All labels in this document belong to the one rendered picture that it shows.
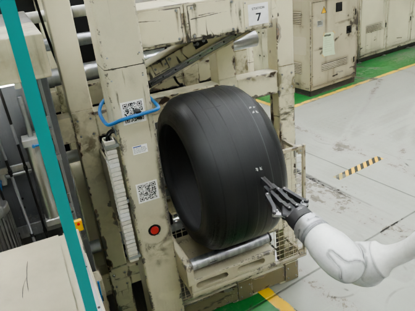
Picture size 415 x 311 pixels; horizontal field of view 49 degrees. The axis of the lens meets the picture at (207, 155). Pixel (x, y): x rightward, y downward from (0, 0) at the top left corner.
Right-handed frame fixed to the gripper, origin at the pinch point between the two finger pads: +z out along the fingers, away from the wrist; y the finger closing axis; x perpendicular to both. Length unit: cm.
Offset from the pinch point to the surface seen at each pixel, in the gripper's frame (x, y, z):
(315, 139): 160, -202, 230
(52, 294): -5, 69, -18
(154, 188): 5.9, 30.9, 23.9
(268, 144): -9.2, -5.4, 9.3
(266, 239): 36.2, -7.7, 11.9
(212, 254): 35.1, 15.0, 13.2
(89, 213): 61, 49, 92
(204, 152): -10.1, 15.8, 13.1
